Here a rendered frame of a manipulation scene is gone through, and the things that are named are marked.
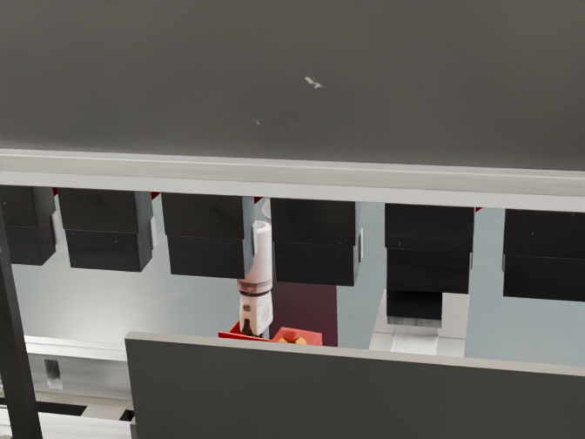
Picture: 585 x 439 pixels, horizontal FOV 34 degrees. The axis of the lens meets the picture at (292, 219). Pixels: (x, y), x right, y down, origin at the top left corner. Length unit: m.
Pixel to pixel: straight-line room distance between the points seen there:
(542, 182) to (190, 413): 0.58
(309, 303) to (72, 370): 0.72
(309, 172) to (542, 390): 0.46
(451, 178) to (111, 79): 0.52
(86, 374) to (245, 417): 0.75
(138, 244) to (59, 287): 2.63
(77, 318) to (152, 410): 2.81
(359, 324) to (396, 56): 2.62
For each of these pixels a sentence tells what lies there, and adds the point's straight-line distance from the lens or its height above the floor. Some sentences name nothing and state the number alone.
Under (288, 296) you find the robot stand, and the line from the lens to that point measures 2.43.
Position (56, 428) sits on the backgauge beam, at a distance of 1.74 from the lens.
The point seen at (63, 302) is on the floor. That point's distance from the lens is 4.24.
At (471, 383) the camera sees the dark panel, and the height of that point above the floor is 1.32.
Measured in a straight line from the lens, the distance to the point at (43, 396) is 2.03.
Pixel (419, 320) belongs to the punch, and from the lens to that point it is 1.75.
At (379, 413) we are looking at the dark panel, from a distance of 1.22.
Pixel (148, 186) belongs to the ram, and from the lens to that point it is 1.70.
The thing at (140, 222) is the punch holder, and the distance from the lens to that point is 1.75.
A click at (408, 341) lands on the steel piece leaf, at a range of 1.86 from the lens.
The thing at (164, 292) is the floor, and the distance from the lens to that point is 4.21.
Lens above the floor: 1.98
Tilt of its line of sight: 24 degrees down
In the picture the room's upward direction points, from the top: 3 degrees counter-clockwise
